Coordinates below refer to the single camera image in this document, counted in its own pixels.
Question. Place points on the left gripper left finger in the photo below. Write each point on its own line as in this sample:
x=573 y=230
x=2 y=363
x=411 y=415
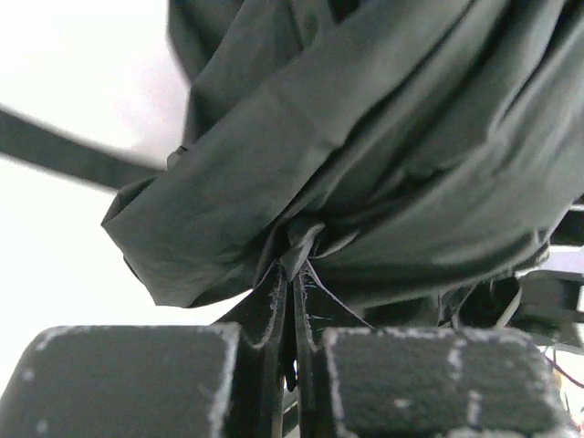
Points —
x=221 y=380

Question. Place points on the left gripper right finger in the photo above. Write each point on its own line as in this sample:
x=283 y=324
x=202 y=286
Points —
x=358 y=381

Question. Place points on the black folding umbrella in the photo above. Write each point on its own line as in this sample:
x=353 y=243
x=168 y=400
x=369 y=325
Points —
x=403 y=149

